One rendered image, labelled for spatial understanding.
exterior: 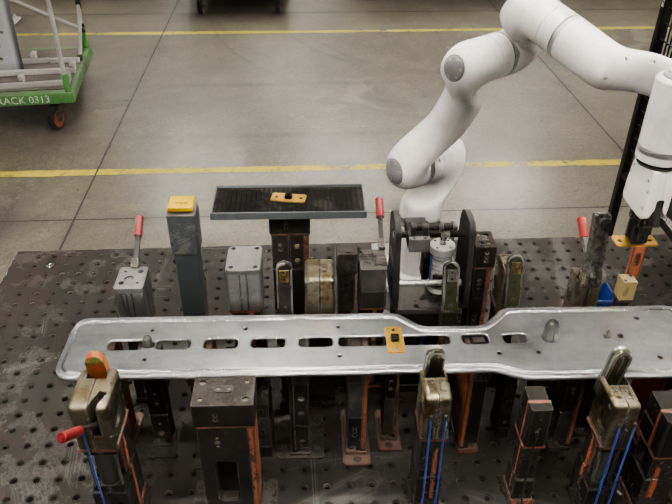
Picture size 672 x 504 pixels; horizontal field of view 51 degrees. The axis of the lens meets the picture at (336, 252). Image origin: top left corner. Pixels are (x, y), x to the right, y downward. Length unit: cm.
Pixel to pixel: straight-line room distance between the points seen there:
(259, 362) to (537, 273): 113
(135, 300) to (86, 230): 234
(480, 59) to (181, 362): 90
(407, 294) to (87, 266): 112
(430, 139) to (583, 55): 51
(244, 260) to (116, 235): 234
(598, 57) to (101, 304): 152
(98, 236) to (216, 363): 247
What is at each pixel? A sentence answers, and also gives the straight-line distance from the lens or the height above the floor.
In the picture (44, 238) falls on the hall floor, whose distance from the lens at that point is 400.
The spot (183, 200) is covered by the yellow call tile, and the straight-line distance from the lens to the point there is 176.
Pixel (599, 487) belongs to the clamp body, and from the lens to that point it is 161.
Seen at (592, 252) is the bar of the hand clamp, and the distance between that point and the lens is 169.
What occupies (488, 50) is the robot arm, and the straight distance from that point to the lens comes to 161.
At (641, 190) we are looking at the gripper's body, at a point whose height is 138.
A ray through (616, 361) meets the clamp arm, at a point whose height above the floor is 110.
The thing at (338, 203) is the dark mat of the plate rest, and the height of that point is 116.
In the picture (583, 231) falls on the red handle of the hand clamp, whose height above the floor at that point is 113.
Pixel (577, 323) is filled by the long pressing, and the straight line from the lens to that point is 168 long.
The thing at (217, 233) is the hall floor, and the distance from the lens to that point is 380.
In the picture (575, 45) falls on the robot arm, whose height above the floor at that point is 160.
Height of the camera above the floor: 202
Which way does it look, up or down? 34 degrees down
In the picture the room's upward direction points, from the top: straight up
